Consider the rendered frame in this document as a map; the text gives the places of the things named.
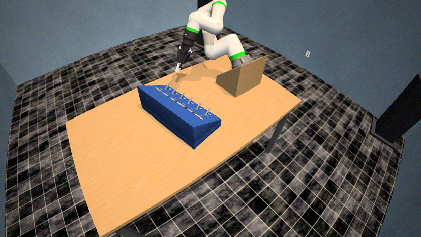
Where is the blue switch panel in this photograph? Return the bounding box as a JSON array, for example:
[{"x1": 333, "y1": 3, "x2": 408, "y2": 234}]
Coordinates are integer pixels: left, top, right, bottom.
[{"x1": 137, "y1": 83, "x2": 222, "y2": 149}]

